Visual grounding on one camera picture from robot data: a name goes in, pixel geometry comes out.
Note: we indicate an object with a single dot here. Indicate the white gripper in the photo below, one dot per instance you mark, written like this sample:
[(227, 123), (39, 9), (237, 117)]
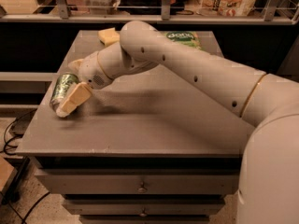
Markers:
[(92, 69)]

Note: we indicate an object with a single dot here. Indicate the green soda can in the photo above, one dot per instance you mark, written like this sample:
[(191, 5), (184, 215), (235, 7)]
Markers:
[(61, 87)]

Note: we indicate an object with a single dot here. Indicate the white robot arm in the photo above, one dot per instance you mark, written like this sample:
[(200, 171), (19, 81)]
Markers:
[(268, 191)]

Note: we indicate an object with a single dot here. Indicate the yellow sponge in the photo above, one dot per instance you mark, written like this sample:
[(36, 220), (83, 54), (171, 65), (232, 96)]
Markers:
[(108, 36)]

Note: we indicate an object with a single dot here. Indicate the clear plastic container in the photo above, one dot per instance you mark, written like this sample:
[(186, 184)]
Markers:
[(100, 0)]

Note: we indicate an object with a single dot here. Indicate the black bag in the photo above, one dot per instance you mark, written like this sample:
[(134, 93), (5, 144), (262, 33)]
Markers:
[(149, 7)]

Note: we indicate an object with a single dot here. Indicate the green snack bag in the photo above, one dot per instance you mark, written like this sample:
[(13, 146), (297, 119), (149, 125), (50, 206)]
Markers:
[(188, 38)]

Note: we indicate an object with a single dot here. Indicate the metal railing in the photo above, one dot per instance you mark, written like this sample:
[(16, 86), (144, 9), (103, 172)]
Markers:
[(273, 12)]

